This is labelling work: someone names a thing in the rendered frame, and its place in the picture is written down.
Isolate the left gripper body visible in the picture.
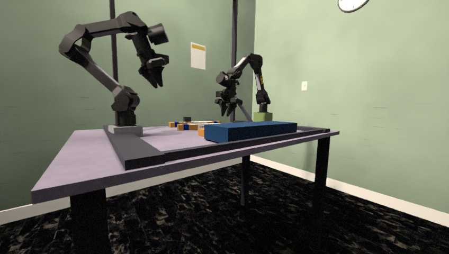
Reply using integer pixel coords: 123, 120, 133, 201
214, 88, 243, 105

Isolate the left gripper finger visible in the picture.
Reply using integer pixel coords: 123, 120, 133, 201
227, 103, 237, 117
218, 103, 228, 116

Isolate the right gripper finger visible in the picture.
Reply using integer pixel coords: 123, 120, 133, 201
148, 67, 165, 87
142, 73, 158, 88

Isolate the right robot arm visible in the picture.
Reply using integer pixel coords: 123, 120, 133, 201
59, 11, 169, 127

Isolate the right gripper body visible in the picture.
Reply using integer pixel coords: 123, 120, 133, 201
136, 47, 166, 75

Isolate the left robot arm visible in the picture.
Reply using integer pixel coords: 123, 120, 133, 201
216, 53, 271, 113

